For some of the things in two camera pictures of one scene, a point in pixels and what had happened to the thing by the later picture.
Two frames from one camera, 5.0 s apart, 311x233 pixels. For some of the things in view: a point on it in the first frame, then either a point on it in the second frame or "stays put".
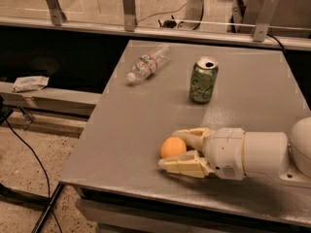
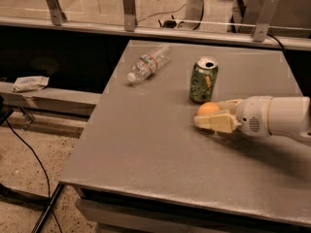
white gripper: [224, 152] to [253, 116]
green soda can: [203, 78] stays put
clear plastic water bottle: [146, 65] stays put
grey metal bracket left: [57, 16] stays put
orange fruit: [172, 147] to [207, 109]
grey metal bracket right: [264, 17] stays put
